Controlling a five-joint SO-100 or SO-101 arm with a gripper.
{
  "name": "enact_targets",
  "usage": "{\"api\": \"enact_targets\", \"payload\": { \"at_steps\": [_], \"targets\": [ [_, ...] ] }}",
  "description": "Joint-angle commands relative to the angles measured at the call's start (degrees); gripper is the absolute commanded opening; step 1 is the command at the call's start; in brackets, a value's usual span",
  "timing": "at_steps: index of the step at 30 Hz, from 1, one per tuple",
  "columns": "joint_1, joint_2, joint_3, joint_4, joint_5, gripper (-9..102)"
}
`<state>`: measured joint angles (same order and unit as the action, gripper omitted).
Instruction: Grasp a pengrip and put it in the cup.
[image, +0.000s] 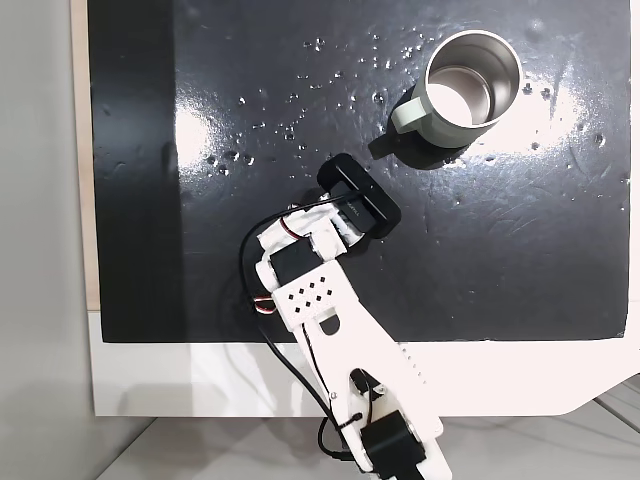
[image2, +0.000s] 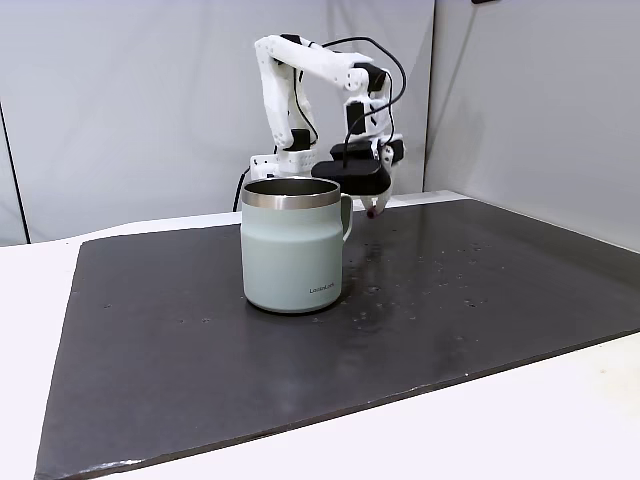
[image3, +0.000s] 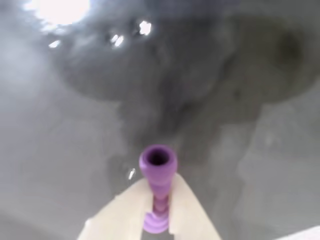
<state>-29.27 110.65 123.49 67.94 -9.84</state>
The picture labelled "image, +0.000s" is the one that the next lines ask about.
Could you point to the black glossy mat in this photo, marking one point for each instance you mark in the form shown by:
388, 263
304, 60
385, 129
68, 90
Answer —
500, 250

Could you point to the black oval camera box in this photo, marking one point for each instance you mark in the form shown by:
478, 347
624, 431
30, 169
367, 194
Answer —
362, 195

